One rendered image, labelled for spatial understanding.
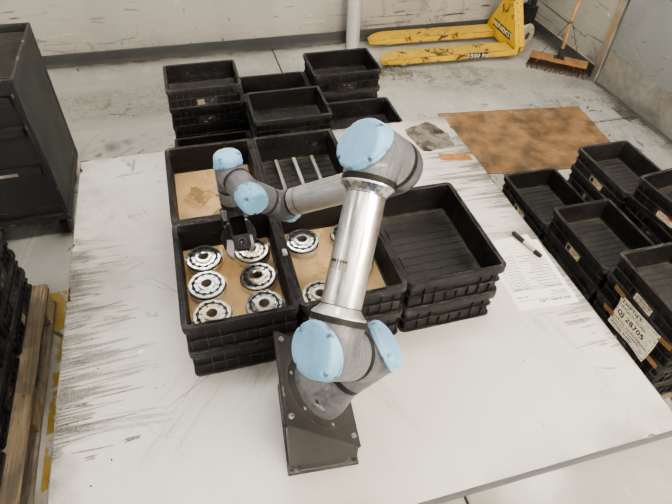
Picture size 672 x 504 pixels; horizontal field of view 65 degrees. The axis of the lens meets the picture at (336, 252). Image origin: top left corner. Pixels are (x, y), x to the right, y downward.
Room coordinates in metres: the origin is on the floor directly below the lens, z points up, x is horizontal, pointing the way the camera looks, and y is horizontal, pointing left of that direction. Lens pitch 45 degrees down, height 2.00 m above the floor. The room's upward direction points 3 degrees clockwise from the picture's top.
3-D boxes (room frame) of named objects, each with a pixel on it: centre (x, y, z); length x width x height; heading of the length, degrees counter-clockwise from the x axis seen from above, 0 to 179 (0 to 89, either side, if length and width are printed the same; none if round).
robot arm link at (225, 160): (1.13, 0.29, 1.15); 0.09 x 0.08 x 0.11; 35
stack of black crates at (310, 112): (2.46, 0.28, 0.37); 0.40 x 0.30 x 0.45; 107
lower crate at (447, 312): (1.18, -0.28, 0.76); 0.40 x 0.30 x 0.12; 18
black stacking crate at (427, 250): (1.18, -0.28, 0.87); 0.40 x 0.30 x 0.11; 18
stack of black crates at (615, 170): (2.21, -1.42, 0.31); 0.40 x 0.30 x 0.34; 18
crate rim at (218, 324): (1.00, 0.29, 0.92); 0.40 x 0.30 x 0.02; 18
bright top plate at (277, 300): (0.92, 0.19, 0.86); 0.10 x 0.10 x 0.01
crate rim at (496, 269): (1.18, -0.28, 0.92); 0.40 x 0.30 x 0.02; 18
